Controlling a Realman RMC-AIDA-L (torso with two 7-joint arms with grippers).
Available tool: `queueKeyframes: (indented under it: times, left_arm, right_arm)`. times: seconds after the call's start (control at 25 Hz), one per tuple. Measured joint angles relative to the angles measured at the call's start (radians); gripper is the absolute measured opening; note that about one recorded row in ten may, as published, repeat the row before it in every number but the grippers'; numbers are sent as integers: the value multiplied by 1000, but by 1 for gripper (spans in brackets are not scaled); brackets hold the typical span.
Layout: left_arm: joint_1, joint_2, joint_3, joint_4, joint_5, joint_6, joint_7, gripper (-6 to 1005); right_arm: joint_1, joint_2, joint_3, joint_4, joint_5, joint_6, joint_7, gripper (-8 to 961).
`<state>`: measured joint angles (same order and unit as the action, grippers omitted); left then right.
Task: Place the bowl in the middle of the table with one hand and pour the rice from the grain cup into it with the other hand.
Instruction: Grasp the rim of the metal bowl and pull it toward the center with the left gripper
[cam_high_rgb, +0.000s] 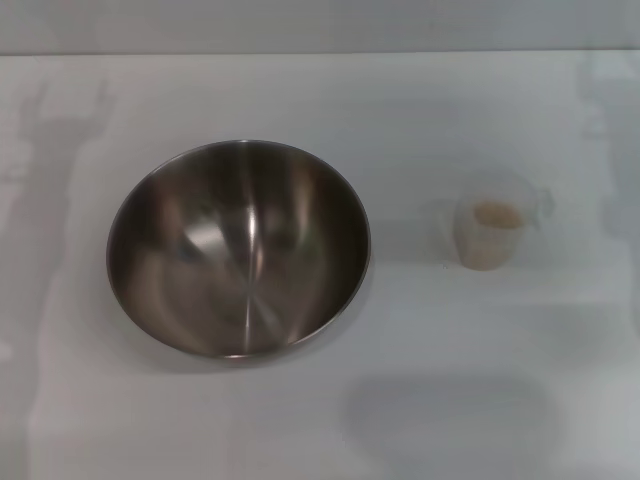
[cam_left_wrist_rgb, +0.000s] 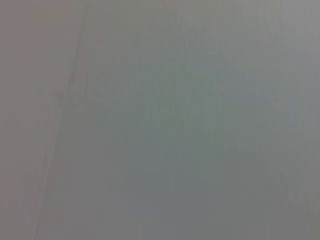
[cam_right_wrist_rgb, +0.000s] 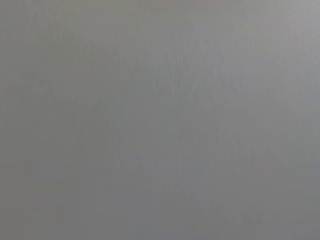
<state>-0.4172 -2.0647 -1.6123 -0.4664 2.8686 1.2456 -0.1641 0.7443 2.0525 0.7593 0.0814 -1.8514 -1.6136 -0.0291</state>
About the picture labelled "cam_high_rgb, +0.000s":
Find stainless steel mixing bowl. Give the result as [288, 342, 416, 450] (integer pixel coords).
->
[104, 138, 372, 359]

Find clear plastic measuring cup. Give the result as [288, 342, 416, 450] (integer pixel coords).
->
[452, 171, 556, 273]

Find white rice grains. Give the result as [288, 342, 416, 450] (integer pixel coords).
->
[461, 200, 527, 272]

